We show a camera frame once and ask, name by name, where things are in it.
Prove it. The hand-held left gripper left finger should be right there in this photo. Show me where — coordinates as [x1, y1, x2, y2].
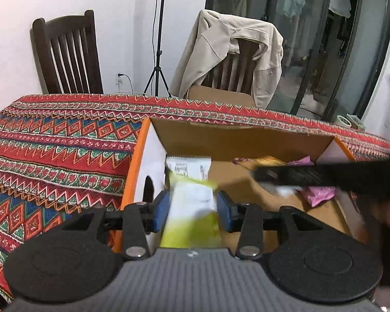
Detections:
[62, 190, 170, 261]

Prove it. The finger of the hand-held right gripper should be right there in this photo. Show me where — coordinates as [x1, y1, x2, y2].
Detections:
[253, 161, 390, 191]

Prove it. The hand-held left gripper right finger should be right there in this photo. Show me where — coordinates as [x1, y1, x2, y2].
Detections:
[218, 190, 315, 261]

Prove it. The green white snack packet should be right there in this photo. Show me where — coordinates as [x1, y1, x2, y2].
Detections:
[159, 156, 222, 249]

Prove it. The orange white cardboard box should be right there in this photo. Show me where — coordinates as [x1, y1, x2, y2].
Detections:
[112, 117, 369, 255]

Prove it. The pink snack packet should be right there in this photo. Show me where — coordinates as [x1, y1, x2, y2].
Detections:
[288, 156, 314, 167]
[301, 185, 337, 208]

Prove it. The orange snack packet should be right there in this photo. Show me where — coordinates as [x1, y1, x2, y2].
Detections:
[233, 155, 290, 171]

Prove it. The glass sliding door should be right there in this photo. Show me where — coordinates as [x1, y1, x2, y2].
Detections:
[205, 0, 390, 122]

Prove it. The brown cardboard box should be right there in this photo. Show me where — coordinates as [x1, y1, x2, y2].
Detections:
[187, 84, 257, 108]

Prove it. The dark wooden chair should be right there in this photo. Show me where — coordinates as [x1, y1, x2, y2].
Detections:
[30, 10, 104, 95]
[201, 38, 261, 105]

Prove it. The red patterned tablecloth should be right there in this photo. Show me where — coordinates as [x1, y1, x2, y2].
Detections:
[0, 94, 390, 303]

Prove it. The black tripod stand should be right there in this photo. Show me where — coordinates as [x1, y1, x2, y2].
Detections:
[143, 0, 172, 98]

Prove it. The beige jacket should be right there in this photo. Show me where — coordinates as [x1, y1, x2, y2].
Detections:
[171, 9, 284, 109]

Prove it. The wall socket with plug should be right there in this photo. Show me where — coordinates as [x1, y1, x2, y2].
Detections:
[116, 72, 134, 93]

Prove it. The black hanging cable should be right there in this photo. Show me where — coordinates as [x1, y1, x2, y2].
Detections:
[152, 0, 160, 60]

